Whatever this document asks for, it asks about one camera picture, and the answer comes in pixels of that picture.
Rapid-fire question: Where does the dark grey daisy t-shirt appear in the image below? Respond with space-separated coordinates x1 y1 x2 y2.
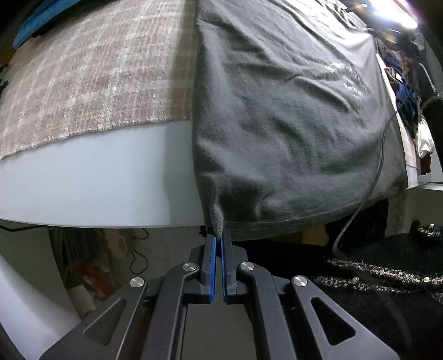
192 1 408 240

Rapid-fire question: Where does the pile of mixed clothes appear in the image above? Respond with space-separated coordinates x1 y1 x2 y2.
376 39 436 176

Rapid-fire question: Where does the plaid woven table mat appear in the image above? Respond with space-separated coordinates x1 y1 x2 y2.
1 1 197 157

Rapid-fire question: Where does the black cable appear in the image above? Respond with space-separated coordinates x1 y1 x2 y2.
332 88 416 257

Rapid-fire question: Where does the ring light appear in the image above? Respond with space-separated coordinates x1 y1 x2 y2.
368 0 418 30

